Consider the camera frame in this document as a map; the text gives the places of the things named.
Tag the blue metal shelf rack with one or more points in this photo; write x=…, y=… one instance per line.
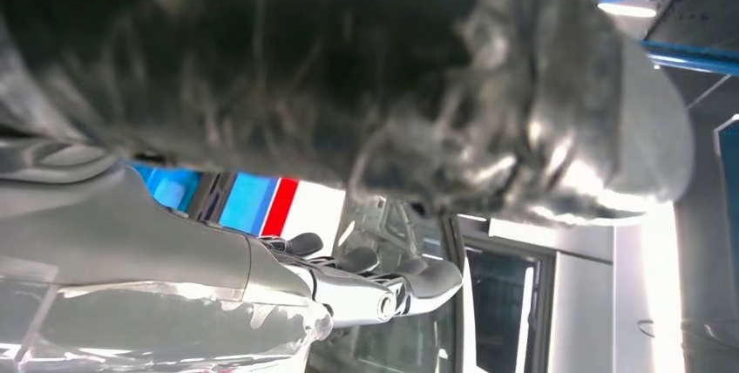
x=248, y=203

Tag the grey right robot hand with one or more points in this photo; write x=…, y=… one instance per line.
x=288, y=70

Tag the clear plastic hand cover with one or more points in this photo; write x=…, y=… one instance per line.
x=173, y=330

